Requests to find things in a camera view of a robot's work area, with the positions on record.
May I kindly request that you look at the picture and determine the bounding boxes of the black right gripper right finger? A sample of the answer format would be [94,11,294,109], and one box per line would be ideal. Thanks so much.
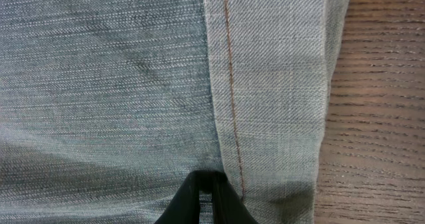
[201,171,258,224]

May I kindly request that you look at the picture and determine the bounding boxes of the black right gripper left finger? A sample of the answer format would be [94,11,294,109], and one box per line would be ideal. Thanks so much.
[155,171,201,224]

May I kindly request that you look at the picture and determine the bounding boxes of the light blue denim shorts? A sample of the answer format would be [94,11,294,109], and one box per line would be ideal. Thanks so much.
[1,0,349,223]

